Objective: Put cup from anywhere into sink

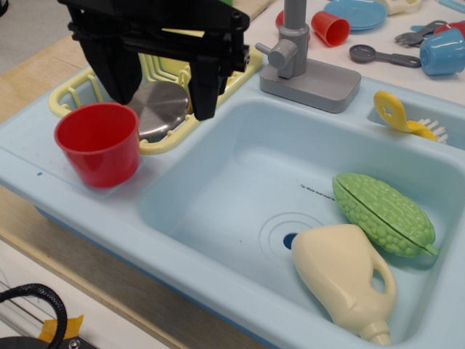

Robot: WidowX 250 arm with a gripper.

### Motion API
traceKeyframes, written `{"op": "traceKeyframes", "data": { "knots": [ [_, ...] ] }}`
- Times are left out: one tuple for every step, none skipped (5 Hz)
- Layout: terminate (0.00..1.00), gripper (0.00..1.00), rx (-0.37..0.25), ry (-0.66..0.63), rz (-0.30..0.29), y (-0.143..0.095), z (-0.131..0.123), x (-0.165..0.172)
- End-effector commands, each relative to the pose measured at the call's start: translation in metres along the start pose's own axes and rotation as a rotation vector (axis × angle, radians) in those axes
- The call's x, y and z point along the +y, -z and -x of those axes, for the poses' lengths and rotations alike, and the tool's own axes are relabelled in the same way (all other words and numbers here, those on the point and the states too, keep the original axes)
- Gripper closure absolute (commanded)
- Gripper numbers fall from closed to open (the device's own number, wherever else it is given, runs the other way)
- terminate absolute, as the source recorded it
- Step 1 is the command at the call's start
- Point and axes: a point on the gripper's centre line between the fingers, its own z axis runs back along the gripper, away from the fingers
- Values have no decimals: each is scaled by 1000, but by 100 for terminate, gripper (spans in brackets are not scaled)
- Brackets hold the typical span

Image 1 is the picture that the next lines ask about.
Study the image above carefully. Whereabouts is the grey toy faucet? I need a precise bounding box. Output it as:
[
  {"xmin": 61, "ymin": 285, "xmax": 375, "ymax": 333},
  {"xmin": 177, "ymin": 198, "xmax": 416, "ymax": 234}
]
[{"xmin": 255, "ymin": 1, "xmax": 361, "ymax": 113}]

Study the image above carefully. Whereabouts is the light blue toy sink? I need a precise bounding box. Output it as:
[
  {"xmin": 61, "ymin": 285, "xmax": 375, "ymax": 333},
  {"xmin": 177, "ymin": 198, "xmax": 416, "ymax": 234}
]
[{"xmin": 1, "ymin": 76, "xmax": 464, "ymax": 348}]

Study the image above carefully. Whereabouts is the red cup behind faucet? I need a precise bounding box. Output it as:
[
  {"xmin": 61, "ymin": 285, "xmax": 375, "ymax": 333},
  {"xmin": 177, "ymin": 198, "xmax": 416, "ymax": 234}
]
[{"xmin": 275, "ymin": 10, "xmax": 284, "ymax": 29}]

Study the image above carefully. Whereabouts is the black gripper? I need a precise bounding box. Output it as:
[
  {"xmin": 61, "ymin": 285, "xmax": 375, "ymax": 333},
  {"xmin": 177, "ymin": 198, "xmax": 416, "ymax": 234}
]
[{"xmin": 63, "ymin": 1, "xmax": 250, "ymax": 120}]

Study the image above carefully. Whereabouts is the red plastic cup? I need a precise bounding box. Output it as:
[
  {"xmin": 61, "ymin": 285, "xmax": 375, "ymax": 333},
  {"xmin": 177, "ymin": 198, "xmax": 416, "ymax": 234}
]
[{"xmin": 54, "ymin": 103, "xmax": 140, "ymax": 188}]

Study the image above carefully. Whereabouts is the grey toy spoon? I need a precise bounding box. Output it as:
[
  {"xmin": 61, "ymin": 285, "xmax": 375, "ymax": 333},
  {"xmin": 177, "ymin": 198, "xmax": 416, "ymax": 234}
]
[{"xmin": 349, "ymin": 44, "xmax": 421, "ymax": 68}]

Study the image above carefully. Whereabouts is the cream toy container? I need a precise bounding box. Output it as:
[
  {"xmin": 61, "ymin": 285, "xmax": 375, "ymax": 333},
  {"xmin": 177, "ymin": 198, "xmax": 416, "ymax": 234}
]
[{"xmin": 378, "ymin": 0, "xmax": 423, "ymax": 15}]

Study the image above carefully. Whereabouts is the stainless steel pot lid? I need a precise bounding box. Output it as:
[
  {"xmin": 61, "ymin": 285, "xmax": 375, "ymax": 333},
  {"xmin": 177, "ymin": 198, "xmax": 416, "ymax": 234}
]
[{"xmin": 128, "ymin": 81, "xmax": 190, "ymax": 143}]

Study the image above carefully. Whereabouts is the yellow dish brush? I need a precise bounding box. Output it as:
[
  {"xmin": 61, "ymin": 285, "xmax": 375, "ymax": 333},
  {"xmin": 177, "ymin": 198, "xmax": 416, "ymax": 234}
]
[{"xmin": 373, "ymin": 91, "xmax": 449, "ymax": 144}]

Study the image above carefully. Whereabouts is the black braided cable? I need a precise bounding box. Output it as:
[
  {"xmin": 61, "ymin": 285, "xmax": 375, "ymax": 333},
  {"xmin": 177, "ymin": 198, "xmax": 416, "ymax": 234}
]
[{"xmin": 0, "ymin": 284, "xmax": 68, "ymax": 349}]

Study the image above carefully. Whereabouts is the yellow masking tape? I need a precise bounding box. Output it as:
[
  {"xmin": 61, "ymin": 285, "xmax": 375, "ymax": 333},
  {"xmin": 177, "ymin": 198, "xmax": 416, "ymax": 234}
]
[{"xmin": 38, "ymin": 314, "xmax": 84, "ymax": 343}]

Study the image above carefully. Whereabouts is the green bitter melon toy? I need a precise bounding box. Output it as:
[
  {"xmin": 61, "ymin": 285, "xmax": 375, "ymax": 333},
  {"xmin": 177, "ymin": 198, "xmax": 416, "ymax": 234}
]
[{"xmin": 332, "ymin": 173, "xmax": 438, "ymax": 258}]

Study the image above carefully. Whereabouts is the cream detergent bottle toy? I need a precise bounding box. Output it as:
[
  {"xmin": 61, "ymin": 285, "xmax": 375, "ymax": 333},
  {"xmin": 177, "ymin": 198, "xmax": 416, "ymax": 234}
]
[{"xmin": 291, "ymin": 224, "xmax": 397, "ymax": 345}]

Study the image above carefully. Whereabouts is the red bowl at right edge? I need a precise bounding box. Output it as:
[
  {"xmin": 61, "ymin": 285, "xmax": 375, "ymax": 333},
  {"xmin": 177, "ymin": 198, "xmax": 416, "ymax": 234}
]
[{"xmin": 433, "ymin": 21, "xmax": 465, "ymax": 37}]

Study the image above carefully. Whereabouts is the red cup lying on side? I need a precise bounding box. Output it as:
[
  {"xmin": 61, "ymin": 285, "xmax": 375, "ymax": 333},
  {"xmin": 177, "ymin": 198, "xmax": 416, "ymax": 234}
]
[{"xmin": 311, "ymin": 11, "xmax": 351, "ymax": 47}]

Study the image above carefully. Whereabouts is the blue plastic cup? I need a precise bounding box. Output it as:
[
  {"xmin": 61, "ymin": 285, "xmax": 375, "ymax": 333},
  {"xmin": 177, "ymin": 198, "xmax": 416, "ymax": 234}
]
[{"xmin": 419, "ymin": 29, "xmax": 464, "ymax": 76}]

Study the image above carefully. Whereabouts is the grey toy fork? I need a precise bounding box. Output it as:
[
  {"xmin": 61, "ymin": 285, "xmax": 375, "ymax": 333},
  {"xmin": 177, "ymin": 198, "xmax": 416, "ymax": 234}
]
[{"xmin": 395, "ymin": 20, "xmax": 446, "ymax": 47}]

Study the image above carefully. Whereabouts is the blue plastic plate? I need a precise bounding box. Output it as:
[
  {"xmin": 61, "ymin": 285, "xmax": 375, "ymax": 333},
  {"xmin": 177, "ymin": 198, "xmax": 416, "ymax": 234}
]
[{"xmin": 323, "ymin": 0, "xmax": 388, "ymax": 31}]

